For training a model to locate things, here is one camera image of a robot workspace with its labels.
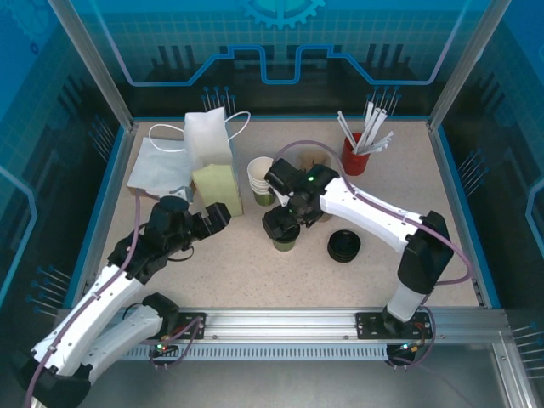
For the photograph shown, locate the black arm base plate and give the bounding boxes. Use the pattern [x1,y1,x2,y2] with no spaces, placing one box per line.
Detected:
[355,312,434,341]
[172,312,208,341]

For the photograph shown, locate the white napkin stack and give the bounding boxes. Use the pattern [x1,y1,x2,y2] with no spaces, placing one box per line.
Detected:
[126,135,196,199]

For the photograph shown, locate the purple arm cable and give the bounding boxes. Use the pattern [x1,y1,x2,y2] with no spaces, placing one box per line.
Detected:
[271,139,476,371]
[23,190,161,408]

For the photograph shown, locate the red straw holder cup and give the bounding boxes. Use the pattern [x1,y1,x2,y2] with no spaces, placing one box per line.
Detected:
[342,132,371,176]

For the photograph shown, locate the aluminium frame post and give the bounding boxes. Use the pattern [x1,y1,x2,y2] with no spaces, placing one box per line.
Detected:
[428,0,512,131]
[47,0,139,131]

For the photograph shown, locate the stack of paper cups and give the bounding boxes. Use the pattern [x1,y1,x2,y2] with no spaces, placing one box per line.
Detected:
[246,156,280,208]

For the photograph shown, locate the single green paper cup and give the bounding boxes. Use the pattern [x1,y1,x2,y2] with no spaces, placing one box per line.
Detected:
[271,231,298,254]

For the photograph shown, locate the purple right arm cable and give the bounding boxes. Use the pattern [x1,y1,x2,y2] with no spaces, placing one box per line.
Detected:
[271,139,476,371]

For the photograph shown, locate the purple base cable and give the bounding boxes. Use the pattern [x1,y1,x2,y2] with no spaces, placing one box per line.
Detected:
[144,314,206,370]

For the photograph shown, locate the green paper bag white handles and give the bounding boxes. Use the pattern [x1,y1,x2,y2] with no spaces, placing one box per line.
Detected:
[148,107,252,218]

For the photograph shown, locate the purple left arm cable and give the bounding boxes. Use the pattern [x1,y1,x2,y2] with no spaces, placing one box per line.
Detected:
[23,190,161,408]

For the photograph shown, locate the control board with LEDs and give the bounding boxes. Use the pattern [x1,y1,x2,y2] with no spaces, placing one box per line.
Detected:
[388,342,420,362]
[150,342,179,358]

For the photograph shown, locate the aluminium mounting rail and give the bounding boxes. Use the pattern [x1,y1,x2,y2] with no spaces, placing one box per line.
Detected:
[54,306,511,344]

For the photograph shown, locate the stack of black cup lids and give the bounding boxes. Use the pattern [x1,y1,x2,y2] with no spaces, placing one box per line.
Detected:
[326,229,362,265]

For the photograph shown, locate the slotted grey cable duct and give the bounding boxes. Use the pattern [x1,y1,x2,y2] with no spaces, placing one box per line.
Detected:
[116,343,394,362]

